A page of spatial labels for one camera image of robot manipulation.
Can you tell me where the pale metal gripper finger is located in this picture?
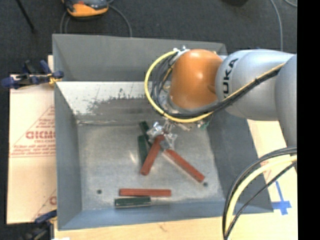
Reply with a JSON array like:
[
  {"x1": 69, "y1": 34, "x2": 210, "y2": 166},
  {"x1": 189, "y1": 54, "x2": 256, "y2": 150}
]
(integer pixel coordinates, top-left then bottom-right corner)
[
  {"x1": 160, "y1": 132, "x2": 179, "y2": 152},
  {"x1": 146, "y1": 121, "x2": 165, "y2": 141}
]

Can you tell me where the red-brown block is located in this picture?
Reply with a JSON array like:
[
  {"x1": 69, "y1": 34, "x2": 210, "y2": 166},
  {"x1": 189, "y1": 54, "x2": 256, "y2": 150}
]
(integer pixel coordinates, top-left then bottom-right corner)
[
  {"x1": 162, "y1": 148, "x2": 206, "y2": 184},
  {"x1": 139, "y1": 135, "x2": 166, "y2": 177},
  {"x1": 118, "y1": 188, "x2": 173, "y2": 198}
]

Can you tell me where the dark green flat block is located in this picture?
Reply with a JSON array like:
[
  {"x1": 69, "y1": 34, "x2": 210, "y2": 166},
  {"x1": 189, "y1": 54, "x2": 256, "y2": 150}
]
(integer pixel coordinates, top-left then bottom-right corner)
[
  {"x1": 114, "y1": 196, "x2": 153, "y2": 208},
  {"x1": 137, "y1": 134, "x2": 151, "y2": 169}
]

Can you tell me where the grey metal bin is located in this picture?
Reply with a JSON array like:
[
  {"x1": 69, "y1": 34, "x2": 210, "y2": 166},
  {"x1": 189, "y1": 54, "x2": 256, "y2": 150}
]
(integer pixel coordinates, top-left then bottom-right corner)
[{"x1": 51, "y1": 33, "x2": 275, "y2": 231}]

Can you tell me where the brown cardboard board, red print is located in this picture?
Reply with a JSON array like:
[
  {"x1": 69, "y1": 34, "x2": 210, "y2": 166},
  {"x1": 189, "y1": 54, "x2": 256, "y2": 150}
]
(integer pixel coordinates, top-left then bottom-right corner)
[{"x1": 5, "y1": 54, "x2": 59, "y2": 225}]

